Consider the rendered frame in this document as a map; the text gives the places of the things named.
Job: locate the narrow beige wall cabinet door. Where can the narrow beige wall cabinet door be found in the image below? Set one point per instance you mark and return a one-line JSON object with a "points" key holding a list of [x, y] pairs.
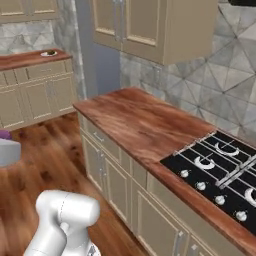
{"points": [[104, 20]]}

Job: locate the white plate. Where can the white plate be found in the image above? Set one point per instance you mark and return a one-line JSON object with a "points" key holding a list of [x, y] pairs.
{"points": [[48, 53]]}

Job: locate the black gas hob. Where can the black gas hob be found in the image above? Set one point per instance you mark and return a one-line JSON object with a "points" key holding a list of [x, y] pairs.
{"points": [[216, 180]]}

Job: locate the long beige drawer front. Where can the long beige drawer front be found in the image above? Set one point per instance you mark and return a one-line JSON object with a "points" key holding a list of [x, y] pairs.
{"points": [[186, 208]]}

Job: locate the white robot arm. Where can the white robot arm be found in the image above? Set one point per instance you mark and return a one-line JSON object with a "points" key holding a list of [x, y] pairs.
{"points": [[63, 216]]}

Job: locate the silver hob knob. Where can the silver hob knob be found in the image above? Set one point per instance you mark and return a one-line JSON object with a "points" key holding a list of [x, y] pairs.
{"points": [[200, 186], [219, 200], [184, 173], [241, 216]]}

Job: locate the beige wall cupboard run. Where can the beige wall cupboard run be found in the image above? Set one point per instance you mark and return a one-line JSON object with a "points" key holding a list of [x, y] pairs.
{"points": [[26, 8]]}

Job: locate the beige base cupboard run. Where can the beige base cupboard run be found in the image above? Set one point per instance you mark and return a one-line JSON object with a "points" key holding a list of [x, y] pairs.
{"points": [[36, 93]]}

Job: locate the purple rounded object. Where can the purple rounded object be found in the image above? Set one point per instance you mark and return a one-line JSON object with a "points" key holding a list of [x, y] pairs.
{"points": [[4, 134]]}

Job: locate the beige wall cabinet body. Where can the beige wall cabinet body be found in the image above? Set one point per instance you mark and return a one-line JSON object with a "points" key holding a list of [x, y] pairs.
{"points": [[190, 30]]}

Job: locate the wide beige wall cabinet door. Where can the wide beige wall cabinet door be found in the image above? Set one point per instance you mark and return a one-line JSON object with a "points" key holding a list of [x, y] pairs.
{"points": [[143, 23]]}

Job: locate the black range hood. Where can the black range hood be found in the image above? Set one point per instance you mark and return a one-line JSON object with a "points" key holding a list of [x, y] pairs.
{"points": [[242, 2]]}

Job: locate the grey rounded block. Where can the grey rounded block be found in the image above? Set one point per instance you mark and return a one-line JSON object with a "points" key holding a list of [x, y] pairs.
{"points": [[9, 152]]}

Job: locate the beige base cabinet door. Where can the beige base cabinet door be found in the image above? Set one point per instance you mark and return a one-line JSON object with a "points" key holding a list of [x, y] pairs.
{"points": [[117, 190], [156, 226], [91, 160], [203, 250]]}

